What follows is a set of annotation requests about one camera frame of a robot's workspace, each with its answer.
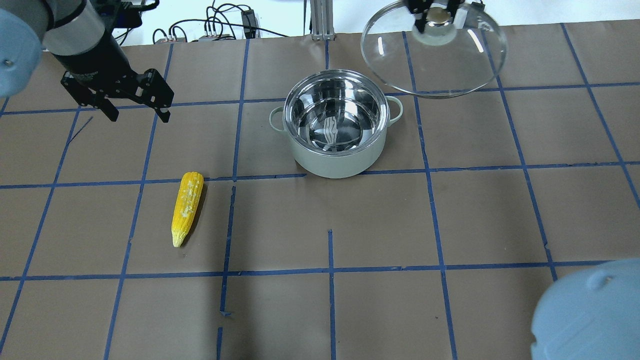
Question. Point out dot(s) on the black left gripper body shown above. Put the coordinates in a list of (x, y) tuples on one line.
[(92, 59)]

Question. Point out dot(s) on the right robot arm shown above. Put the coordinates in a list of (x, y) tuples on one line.
[(537, 256)]

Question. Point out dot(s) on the aluminium frame post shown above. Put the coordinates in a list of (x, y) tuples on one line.
[(322, 20)]

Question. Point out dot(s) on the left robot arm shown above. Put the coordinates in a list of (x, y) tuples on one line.
[(79, 34)]

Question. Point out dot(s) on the glass pot lid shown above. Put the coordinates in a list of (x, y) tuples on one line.
[(450, 59)]

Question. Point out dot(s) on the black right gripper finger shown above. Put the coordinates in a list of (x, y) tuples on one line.
[(420, 20), (452, 7)]

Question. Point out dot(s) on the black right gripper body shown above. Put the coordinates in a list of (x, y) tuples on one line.
[(419, 16)]

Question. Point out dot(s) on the pale green steel pot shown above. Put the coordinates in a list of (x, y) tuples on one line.
[(336, 122)]

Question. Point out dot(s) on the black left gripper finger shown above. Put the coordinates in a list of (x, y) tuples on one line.
[(105, 105), (162, 109)]

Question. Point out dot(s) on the yellow corn cob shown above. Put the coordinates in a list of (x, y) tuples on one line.
[(185, 206)]

